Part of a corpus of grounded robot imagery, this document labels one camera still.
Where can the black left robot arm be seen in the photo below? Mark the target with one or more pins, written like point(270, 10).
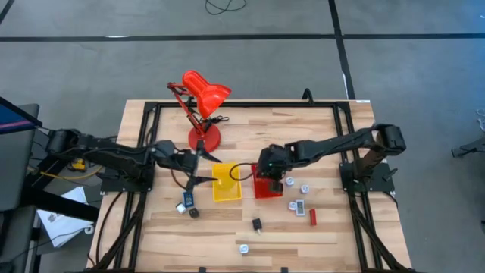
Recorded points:
point(113, 155)

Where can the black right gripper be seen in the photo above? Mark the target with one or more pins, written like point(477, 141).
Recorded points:
point(271, 161)

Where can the red plastic basket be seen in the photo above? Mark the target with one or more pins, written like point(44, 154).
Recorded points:
point(261, 189)

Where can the yellow plastic basket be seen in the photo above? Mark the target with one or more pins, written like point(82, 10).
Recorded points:
point(231, 193)

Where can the small black charger cube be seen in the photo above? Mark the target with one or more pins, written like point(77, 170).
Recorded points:
point(194, 213)

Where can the monitor with blue screen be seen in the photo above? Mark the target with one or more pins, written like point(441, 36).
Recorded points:
point(15, 121)

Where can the small red rectangular bar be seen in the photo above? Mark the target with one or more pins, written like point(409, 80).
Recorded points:
point(313, 217)

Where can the red desk lamp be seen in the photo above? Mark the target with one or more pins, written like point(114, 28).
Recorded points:
point(206, 95)

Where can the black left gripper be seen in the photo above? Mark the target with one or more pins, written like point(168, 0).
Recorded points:
point(185, 161)

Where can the pink charger with white top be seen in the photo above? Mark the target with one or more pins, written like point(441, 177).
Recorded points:
point(291, 206)

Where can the black charger with prongs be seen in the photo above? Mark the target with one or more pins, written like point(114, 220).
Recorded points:
point(257, 223)

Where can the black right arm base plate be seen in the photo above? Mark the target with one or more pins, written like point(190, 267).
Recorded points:
point(379, 186)

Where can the black desk frame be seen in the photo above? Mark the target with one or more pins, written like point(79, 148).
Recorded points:
point(68, 208)

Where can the blue charger with white top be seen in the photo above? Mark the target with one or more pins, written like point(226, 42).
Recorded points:
point(243, 249)
point(290, 181)

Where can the black stand foot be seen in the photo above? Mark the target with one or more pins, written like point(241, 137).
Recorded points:
point(470, 148)

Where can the dark grey cabinet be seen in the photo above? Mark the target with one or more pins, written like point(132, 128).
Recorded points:
point(15, 167)

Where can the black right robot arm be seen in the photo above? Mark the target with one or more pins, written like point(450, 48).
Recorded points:
point(341, 142)

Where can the white paper sheet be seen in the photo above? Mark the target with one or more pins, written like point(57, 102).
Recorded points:
point(60, 227)

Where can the black aluminium table frame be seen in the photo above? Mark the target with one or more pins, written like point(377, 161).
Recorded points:
point(246, 104)

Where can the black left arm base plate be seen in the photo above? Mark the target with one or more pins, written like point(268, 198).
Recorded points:
point(113, 186)

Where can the white rectangular box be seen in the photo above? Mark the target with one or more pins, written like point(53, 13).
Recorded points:
point(300, 208)

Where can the dark blue rectangular box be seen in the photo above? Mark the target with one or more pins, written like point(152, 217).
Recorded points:
point(276, 186)

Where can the small white-topped charger cube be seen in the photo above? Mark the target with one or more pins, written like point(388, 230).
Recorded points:
point(305, 189)

